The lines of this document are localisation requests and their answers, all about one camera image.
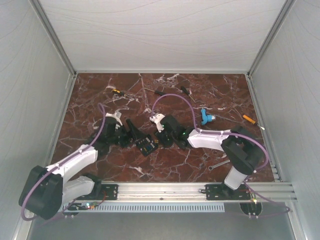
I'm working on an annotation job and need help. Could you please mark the black screwdriver middle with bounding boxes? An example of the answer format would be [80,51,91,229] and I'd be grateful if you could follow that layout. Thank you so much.
[145,88,166,96]

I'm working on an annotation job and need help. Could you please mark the yellow black screwdriver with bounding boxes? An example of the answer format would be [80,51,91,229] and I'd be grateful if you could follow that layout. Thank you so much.
[112,89,126,97]

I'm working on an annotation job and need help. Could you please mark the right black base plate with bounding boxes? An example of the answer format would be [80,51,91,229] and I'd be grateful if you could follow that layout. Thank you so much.
[201,183,251,201]

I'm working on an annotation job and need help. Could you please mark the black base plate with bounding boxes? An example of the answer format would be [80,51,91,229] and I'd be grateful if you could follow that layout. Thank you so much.
[77,183,119,201]
[201,183,251,201]

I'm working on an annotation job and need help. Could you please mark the aluminium mounting rail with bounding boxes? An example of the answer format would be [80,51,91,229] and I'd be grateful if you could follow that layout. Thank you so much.
[27,181,298,201]

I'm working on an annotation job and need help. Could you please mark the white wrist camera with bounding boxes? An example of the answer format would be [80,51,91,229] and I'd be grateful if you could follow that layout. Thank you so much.
[149,113,165,133]
[105,111,123,126]

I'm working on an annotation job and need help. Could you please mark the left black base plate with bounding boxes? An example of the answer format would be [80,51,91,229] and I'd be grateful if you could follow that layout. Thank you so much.
[77,183,119,201]

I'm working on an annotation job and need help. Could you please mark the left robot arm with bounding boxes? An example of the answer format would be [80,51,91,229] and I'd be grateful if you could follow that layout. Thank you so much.
[18,116,145,220]

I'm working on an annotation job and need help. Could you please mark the black screwdriver right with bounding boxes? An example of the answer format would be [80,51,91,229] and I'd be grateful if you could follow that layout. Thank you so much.
[180,85,196,102]

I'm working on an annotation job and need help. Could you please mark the blue plastic tool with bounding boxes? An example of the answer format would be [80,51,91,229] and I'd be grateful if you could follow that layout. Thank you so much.
[200,108,217,126]

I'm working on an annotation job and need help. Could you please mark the silver wrench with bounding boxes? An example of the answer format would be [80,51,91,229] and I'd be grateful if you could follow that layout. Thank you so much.
[208,160,230,171]

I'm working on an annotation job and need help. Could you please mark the orange handle screwdriver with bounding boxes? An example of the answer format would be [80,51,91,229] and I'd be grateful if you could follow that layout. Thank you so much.
[243,114,257,125]

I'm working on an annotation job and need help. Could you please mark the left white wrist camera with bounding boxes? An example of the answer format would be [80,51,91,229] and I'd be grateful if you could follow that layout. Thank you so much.
[105,111,123,126]

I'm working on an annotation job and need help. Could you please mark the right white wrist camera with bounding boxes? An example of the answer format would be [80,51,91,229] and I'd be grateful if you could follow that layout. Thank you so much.
[149,113,165,133]

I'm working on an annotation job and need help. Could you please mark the slotted grey cable duct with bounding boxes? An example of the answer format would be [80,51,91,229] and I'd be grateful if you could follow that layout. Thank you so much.
[63,202,225,213]

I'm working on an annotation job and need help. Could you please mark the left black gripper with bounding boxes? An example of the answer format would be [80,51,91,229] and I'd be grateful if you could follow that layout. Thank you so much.
[108,119,147,149]

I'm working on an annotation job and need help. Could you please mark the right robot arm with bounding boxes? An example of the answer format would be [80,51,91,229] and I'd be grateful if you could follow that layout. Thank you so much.
[150,113,265,200]

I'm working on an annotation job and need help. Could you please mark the black fuse box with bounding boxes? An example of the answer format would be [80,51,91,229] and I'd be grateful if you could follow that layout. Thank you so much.
[135,134,159,157]

